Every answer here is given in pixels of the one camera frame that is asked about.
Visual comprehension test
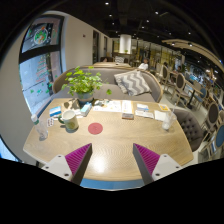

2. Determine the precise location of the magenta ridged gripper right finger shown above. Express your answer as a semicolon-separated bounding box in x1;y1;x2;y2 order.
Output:
132;142;183;186

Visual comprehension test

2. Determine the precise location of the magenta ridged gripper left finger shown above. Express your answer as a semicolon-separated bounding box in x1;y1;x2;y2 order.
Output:
41;142;93;186

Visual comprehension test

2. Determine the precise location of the clear plastic water bottle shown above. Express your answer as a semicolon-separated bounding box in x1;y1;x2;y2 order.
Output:
31;114;48;140

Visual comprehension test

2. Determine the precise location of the red round coaster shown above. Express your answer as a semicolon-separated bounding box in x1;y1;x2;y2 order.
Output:
88;122;103;135

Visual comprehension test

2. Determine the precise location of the white ceramic mug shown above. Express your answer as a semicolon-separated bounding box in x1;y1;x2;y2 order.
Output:
58;110;79;131

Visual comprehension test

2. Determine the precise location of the clear plastic cup with straw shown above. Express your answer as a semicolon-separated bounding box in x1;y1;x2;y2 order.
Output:
162;109;177;130

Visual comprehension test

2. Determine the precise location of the small brown card holder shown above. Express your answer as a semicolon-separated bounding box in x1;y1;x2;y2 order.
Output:
122;113;134;120

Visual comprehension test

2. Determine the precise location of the white booklet with blue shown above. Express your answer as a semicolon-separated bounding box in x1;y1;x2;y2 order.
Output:
135;104;154;118

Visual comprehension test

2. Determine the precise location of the blue tissue pack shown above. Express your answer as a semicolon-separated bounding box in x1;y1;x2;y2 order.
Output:
80;102;92;116

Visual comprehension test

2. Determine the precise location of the blue white card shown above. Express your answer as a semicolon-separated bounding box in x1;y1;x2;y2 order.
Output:
49;106;62;117

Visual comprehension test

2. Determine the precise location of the yellow square card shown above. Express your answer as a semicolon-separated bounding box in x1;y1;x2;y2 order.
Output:
159;104;170;111

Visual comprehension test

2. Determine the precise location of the grey tufted armchair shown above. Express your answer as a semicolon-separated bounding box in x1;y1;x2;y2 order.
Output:
174;109;203;151

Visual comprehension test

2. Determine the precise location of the white menu sheet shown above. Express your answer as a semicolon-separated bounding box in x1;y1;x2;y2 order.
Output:
93;99;133;114

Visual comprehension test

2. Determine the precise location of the round back dining chair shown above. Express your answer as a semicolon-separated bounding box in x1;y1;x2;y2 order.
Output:
172;73;187;103

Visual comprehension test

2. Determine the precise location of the green potted plant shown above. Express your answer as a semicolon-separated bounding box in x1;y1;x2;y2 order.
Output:
61;66;105;104

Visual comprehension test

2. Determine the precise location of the grey chevron pillow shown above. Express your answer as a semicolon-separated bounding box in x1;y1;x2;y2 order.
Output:
114;70;151;96

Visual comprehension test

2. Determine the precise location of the grey curved sofa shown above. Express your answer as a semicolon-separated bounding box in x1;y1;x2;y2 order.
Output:
52;66;164;104

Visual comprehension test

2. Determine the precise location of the seated person in white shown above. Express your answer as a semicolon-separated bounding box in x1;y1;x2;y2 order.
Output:
138;58;149;70

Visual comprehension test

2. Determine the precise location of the white round pillar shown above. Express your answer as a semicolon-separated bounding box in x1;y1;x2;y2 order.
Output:
119;34;131;54

